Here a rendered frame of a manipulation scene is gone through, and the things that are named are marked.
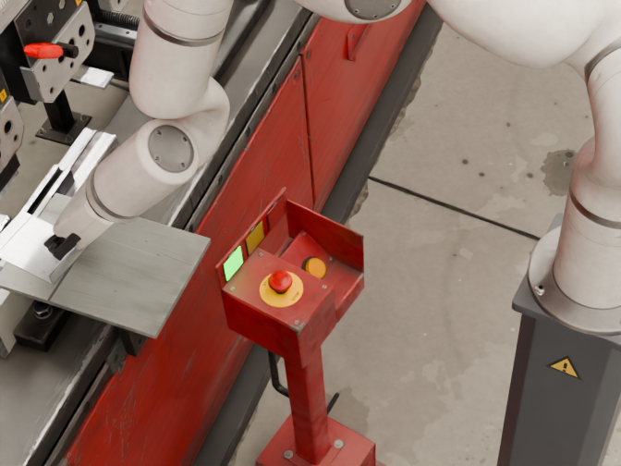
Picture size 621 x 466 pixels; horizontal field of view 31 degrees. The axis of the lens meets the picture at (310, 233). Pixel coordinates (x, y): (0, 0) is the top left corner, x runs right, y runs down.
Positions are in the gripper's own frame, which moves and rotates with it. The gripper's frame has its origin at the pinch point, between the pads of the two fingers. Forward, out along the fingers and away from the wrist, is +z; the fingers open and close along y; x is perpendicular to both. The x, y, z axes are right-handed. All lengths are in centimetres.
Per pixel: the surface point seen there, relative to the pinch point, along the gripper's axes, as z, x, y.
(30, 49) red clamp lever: -16.0, -19.3, -9.1
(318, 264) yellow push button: 10, 41, -29
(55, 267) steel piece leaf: 6.4, 2.5, 2.7
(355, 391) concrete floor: 67, 86, -47
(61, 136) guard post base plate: 135, 4, -94
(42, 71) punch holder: -8.4, -16.2, -12.6
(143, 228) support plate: 0.9, 9.2, -8.1
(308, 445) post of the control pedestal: 52, 73, -21
